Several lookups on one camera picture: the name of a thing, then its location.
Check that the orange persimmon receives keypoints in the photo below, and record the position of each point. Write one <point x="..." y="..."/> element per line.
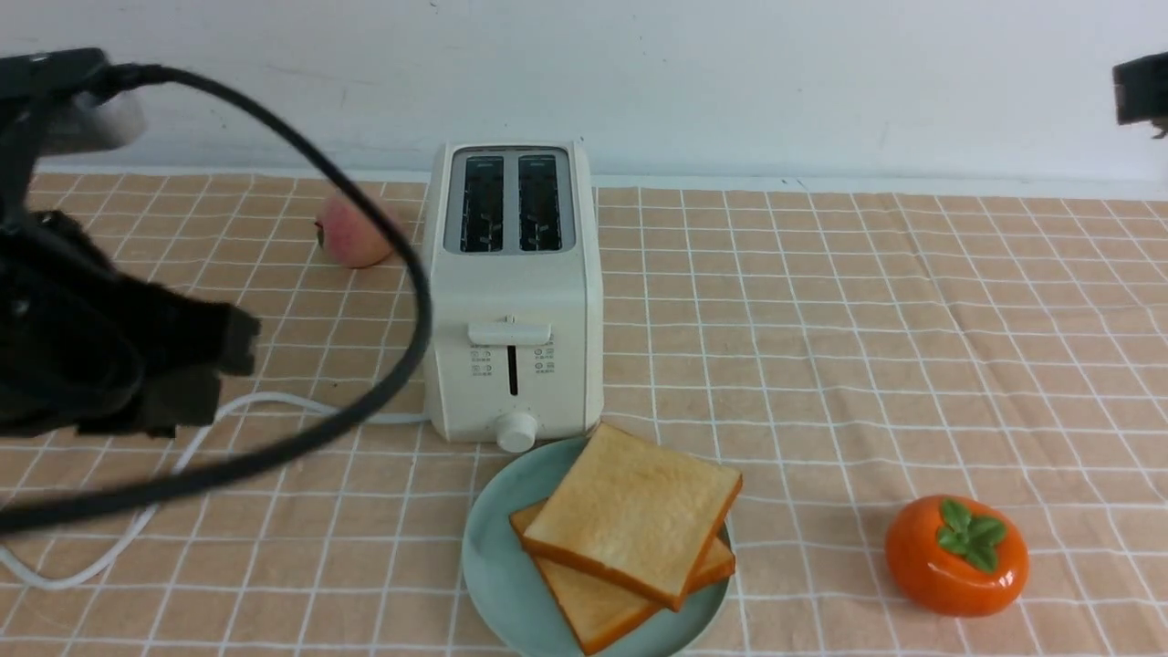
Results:
<point x="956" y="557"/>

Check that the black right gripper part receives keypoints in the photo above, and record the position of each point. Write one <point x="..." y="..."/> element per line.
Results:
<point x="1140" y="92"/>

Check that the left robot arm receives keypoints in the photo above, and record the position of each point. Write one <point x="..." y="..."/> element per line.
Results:
<point x="65" y="102"/>

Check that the white toaster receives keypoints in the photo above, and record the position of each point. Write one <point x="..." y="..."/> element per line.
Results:
<point x="511" y="246"/>

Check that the red peach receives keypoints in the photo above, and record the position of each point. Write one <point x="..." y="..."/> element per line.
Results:
<point x="347" y="237"/>

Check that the toast slice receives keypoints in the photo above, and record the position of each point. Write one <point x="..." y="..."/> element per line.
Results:
<point x="635" y="514"/>
<point x="599" y="613"/>

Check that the light green plate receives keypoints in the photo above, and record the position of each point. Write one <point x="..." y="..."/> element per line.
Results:
<point x="509" y="592"/>

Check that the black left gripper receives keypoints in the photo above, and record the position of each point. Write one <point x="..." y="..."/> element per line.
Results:
<point x="65" y="362"/>

